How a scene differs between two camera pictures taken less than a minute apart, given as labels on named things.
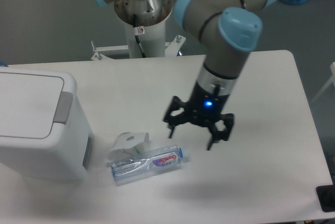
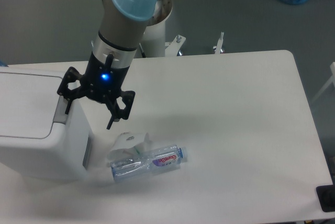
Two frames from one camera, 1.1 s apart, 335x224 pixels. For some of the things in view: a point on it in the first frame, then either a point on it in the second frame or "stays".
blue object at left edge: [2, 64] stays
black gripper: [204, 106] to [103, 78]
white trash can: [44, 135] stays
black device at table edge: [326, 196] stays
